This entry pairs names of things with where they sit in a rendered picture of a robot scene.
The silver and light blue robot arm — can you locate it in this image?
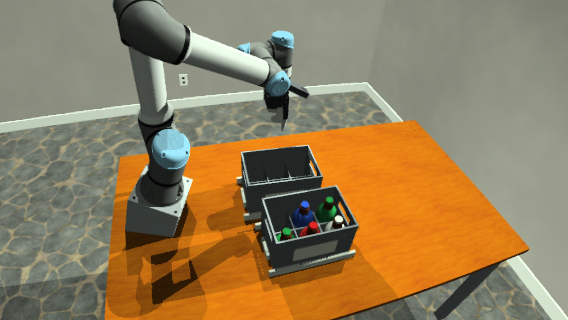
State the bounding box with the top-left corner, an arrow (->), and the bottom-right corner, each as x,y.
113,0 -> 309,207

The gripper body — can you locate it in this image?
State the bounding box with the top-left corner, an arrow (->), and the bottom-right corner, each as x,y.
264,90 -> 289,109

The white bottle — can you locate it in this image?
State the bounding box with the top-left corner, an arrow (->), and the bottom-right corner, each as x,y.
324,216 -> 345,232

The blue bottle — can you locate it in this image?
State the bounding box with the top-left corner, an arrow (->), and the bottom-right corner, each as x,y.
292,201 -> 314,229

